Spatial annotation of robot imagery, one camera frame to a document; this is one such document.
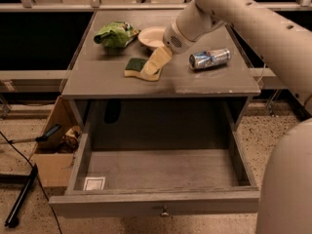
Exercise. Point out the grey wooden cabinet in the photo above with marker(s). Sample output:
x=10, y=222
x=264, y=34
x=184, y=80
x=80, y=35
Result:
x=181, y=110

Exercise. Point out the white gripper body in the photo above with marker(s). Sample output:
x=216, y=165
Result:
x=173, y=39

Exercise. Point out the green chip bag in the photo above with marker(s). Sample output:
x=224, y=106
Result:
x=117, y=34

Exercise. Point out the black floor bar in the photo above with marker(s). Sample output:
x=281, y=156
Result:
x=26, y=181

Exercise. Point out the metal drawer knob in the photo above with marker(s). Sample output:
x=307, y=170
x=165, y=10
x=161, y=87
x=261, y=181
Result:
x=164, y=212

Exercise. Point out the crushed silver blue can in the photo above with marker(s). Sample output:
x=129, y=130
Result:
x=209, y=59

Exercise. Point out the white label sticker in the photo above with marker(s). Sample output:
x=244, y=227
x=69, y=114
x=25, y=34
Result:
x=94, y=183

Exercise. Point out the crumpled items in box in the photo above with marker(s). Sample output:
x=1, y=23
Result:
x=70, y=141

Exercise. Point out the cardboard box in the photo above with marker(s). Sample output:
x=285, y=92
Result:
x=55, y=168

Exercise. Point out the beige paper bowl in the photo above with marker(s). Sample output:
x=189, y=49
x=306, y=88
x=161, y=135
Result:
x=152, y=37

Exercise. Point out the open grey top drawer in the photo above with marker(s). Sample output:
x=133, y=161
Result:
x=142, y=182

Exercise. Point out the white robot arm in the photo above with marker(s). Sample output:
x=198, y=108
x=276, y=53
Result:
x=285, y=205

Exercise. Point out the green and yellow sponge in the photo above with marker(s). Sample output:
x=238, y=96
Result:
x=134, y=68

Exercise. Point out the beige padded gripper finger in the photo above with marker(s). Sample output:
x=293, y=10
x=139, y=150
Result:
x=159, y=58

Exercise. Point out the black handled tool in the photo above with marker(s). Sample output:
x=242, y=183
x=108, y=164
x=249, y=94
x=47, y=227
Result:
x=43, y=137

